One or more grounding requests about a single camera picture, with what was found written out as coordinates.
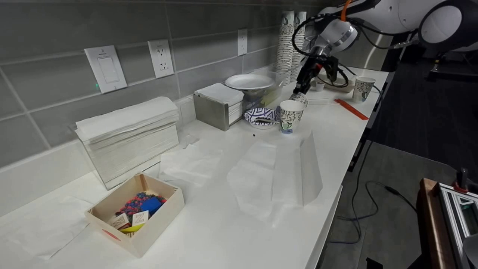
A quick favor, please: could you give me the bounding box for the patterned paper cup blue print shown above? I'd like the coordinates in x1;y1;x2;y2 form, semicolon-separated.
276;99;306;135

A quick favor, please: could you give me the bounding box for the brown wooden cabinet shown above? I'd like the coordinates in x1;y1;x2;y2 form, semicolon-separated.
415;177;457;269

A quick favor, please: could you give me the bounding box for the grey napkin box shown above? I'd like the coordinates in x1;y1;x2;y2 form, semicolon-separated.
193;81;246;132

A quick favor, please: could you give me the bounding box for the paper towel dispenser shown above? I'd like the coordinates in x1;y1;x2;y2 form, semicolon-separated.
73;95;181;190

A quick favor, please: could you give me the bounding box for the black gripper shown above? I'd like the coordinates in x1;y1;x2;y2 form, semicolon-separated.
291;45;341;99

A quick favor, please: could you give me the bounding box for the large white paper sheet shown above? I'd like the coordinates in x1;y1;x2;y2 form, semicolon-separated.
0;195;94;262

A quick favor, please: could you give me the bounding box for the wooden box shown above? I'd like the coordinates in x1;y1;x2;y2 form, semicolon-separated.
85;172;187;259

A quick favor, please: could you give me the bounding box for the small white wall plate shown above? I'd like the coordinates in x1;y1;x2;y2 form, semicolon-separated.
236;29;249;57

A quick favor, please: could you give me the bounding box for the white power outlet plate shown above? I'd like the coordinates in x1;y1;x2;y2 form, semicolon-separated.
146;38;176;80

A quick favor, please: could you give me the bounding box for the black red knob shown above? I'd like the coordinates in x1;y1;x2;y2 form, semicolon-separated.
453;168;471;195

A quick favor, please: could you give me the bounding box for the white tea bag sachet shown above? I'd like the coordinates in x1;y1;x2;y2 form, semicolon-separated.
130;210;151;228

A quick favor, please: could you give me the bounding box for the patterned paper cup grey print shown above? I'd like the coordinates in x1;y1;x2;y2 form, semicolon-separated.
351;77;376;105

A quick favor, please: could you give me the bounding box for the yellow sachet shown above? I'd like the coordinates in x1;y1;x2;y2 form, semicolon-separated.
120;222;146;235

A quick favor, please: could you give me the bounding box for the red flat stick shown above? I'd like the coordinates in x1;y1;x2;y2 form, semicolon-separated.
333;98;370;123

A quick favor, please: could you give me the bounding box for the small patterned paper cup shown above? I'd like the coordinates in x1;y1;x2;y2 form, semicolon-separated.
309;75;327;95

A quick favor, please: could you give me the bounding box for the beige tray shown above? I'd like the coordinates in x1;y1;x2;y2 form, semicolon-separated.
323;74;357;96

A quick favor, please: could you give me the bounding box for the patterned cloth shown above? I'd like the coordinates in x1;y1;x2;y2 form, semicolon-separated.
242;105;281;129

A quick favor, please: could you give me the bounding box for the tall patterned cup stack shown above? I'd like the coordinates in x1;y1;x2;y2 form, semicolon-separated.
293;11;309;69
275;11;297;84

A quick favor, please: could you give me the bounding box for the black floor cable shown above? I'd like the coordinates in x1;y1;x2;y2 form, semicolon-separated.
327;99;420;247

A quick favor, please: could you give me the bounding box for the white bowl stack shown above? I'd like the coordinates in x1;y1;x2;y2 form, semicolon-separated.
223;74;276;101

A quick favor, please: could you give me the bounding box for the translucent white plastic bag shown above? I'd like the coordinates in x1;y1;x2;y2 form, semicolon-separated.
226;132;324;229

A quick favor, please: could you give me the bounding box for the white light switch plate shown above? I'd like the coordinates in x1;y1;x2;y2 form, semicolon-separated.
84;44;128;95

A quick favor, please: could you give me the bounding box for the white pipe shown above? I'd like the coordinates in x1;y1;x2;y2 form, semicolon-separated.
363;33;385;72

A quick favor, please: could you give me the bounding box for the black counter cable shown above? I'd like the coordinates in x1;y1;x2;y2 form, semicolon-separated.
338;62;384;98

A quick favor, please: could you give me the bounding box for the blue packet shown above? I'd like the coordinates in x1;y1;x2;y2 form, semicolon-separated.
118;192;167;217

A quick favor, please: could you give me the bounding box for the aluminium frame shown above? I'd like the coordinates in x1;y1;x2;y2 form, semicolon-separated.
438;181;478;269

